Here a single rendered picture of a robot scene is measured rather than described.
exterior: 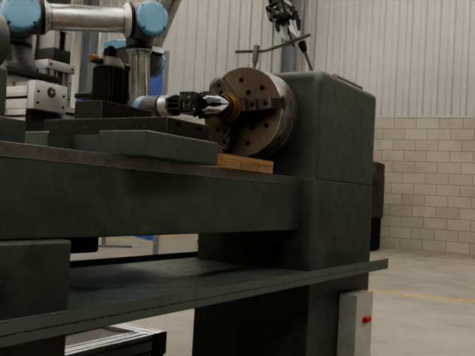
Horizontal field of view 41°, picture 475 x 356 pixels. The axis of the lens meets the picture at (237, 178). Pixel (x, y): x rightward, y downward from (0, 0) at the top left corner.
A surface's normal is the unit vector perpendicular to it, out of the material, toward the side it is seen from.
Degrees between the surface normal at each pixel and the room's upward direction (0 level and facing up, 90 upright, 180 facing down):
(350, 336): 90
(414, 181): 90
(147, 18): 89
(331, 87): 90
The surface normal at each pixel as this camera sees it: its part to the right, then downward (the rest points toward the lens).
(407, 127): -0.40, -0.05
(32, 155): 0.85, 0.03
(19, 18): 0.28, 0.00
